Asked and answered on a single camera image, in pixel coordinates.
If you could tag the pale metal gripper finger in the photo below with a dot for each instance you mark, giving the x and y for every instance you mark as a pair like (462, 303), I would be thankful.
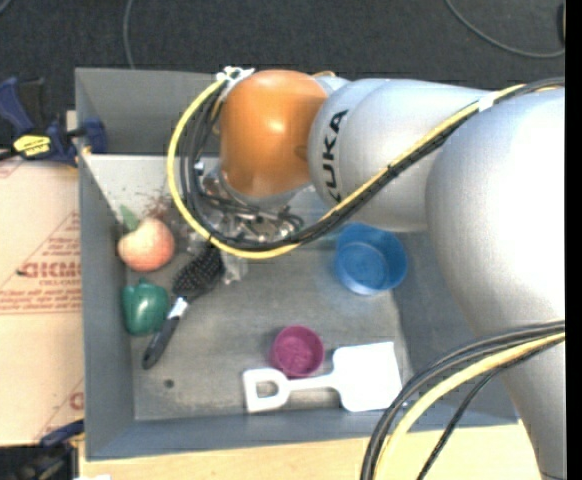
(197, 242)
(236, 270)

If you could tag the black hairbrush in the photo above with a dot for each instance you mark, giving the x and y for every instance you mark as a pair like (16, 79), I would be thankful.
(197, 272)

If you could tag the grey metal bin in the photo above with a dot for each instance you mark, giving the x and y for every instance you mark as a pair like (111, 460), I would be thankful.
(251, 318)

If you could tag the peach toy fruit, green leaf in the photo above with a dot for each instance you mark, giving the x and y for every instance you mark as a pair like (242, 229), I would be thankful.
(147, 245)

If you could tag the green toy bell pepper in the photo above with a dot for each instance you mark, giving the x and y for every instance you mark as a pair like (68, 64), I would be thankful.
(143, 308)

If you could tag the purple plastic cup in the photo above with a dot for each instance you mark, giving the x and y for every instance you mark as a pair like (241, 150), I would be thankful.
(297, 352)

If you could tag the blue plastic bowl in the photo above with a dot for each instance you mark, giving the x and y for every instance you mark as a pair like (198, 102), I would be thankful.
(368, 263)

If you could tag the white toy shovel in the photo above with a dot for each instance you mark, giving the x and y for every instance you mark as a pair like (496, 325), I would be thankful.
(366, 375)

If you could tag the brown cardboard board, red print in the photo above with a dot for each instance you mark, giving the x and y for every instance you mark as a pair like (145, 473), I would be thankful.
(31, 318)

